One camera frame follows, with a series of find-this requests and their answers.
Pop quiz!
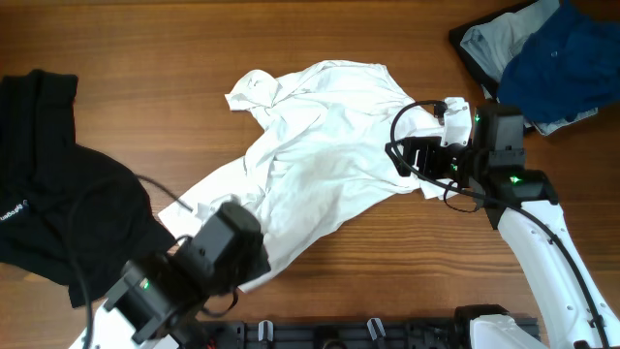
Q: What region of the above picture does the white polo shirt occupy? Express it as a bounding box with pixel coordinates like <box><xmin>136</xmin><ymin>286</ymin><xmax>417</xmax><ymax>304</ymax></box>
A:
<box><xmin>159</xmin><ymin>60</ymin><xmax>444</xmax><ymax>275</ymax></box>

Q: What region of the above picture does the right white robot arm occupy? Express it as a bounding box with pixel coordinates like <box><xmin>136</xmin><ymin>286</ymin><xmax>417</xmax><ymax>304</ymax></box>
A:
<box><xmin>386</xmin><ymin>104</ymin><xmax>619</xmax><ymax>348</ymax></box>

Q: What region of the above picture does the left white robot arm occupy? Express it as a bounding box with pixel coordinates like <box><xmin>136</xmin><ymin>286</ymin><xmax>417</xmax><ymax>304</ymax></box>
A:
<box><xmin>72</xmin><ymin>202</ymin><xmax>270</xmax><ymax>349</ymax></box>

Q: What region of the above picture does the black garment under pile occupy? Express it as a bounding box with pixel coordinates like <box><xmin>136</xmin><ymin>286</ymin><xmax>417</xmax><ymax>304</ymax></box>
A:
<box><xmin>448</xmin><ymin>1</ymin><xmax>534</xmax><ymax>102</ymax></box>

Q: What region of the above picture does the light grey garment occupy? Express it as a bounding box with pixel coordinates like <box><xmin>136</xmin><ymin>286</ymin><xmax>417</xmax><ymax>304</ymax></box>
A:
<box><xmin>472</xmin><ymin>1</ymin><xmax>600</xmax><ymax>135</ymax></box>

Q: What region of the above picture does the navy blue shirt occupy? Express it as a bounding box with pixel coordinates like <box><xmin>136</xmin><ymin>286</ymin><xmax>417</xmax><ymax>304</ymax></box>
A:
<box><xmin>497</xmin><ymin>1</ymin><xmax>619</xmax><ymax>123</ymax></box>

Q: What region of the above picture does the black t-shirt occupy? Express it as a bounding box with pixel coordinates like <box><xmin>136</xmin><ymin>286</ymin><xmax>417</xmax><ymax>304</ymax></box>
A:
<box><xmin>1</xmin><ymin>70</ymin><xmax>175</xmax><ymax>307</ymax></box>

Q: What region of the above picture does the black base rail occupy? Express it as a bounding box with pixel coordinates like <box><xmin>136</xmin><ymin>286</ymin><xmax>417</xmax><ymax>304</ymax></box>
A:
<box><xmin>202</xmin><ymin>318</ymin><xmax>472</xmax><ymax>349</ymax></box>

